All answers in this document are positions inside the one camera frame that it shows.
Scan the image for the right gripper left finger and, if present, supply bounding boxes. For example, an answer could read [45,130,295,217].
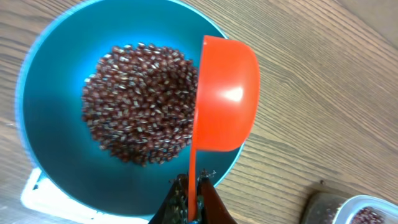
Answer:
[149,174,188,224]

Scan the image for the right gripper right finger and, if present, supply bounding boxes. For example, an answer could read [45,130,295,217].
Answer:
[197,169,237,224]

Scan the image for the orange scoop blue handle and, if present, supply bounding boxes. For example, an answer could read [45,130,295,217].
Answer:
[188,35,261,221]

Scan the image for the red beans in bowl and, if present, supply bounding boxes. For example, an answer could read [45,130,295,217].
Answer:
[81,42,198,166]

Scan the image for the blue metal bowl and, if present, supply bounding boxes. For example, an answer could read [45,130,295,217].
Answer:
[15,0,225,218]

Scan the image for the white digital kitchen scale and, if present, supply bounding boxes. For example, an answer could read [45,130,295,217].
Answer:
[21,167,151,224]

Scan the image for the clear plastic bean container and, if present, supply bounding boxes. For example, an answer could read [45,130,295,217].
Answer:
[301,193,397,224]

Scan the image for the red beans in container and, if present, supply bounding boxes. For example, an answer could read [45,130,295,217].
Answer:
[350,207,385,224]

